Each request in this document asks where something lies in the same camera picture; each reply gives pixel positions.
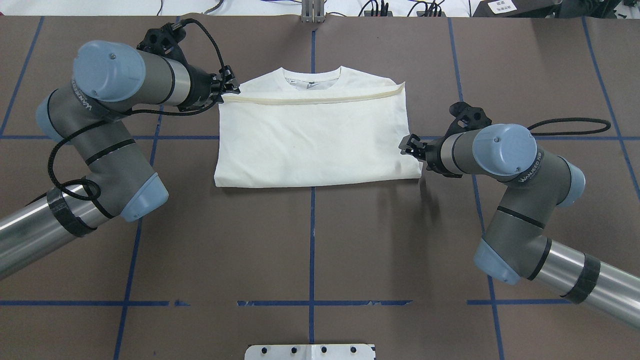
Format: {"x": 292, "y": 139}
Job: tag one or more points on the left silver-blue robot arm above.
{"x": 97, "y": 170}

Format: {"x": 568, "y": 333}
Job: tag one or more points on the white long-sleeve printed shirt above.
{"x": 288, "y": 129}

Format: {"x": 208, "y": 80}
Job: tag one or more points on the aluminium frame post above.
{"x": 313, "y": 11}

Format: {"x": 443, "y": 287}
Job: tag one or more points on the small electronics board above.
{"x": 426, "y": 9}
{"x": 375, "y": 9}

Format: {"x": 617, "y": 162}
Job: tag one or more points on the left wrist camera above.
{"x": 164, "y": 42}

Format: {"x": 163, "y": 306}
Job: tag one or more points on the black power adapter box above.
{"x": 516, "y": 8}

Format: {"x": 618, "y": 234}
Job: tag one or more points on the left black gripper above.
{"x": 201, "y": 87}

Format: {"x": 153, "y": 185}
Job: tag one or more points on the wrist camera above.
{"x": 164, "y": 42}
{"x": 467, "y": 118}

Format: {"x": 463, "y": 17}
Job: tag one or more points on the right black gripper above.
{"x": 434, "y": 152}

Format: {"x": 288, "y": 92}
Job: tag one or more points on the white camera mast with base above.
{"x": 332, "y": 351}

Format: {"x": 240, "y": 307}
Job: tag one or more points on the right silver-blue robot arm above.
{"x": 514, "y": 246}

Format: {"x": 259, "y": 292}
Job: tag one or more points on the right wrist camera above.
{"x": 467, "y": 118}

